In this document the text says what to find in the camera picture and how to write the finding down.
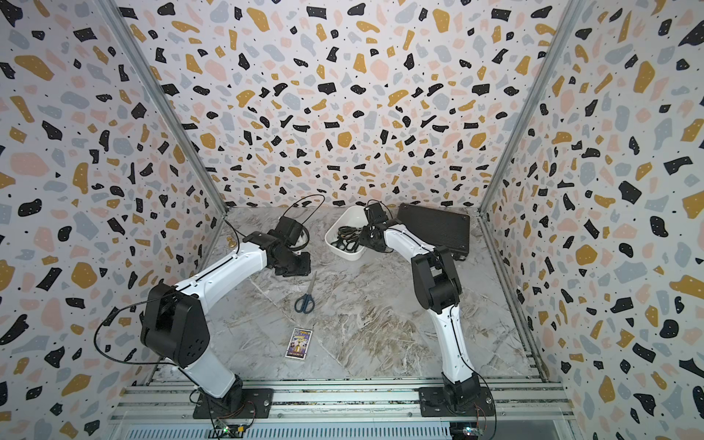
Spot colourful card pack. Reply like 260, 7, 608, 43
285, 327, 313, 360

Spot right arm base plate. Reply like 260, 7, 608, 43
418, 387, 496, 417

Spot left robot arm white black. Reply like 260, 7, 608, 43
140, 232, 311, 399

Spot white plastic storage box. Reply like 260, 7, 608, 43
324, 206, 368, 261

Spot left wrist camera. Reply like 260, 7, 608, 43
271, 216, 310, 251

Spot aluminium rail frame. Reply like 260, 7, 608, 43
107, 378, 581, 439

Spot blue handled scissors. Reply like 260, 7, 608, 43
294, 272, 316, 315

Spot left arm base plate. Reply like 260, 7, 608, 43
192, 387, 274, 421

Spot black handled large scissors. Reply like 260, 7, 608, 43
331, 225, 362, 254

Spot black hard case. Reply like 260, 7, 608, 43
397, 203, 471, 261

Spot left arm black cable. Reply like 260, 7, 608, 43
92, 193, 326, 367

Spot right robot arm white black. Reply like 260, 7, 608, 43
359, 223, 481, 413

